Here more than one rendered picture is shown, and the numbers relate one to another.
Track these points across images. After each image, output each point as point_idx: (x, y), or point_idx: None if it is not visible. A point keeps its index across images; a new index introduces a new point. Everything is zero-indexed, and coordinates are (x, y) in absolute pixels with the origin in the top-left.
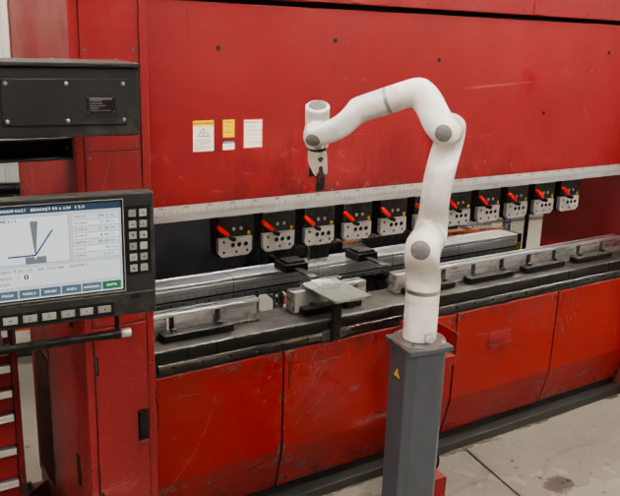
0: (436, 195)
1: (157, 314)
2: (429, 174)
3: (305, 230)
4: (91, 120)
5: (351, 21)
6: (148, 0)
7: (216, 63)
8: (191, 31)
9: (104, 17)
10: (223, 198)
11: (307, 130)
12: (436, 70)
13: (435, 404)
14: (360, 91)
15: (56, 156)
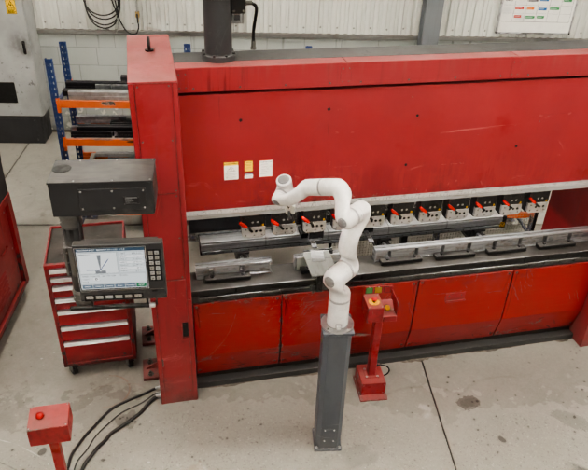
0: (343, 251)
1: (204, 265)
2: (341, 238)
3: (303, 224)
4: (126, 208)
5: (343, 95)
6: (192, 96)
7: (239, 129)
8: (221, 112)
9: (154, 124)
10: (245, 205)
11: (273, 196)
12: (414, 122)
13: (342, 361)
14: (348, 139)
15: None
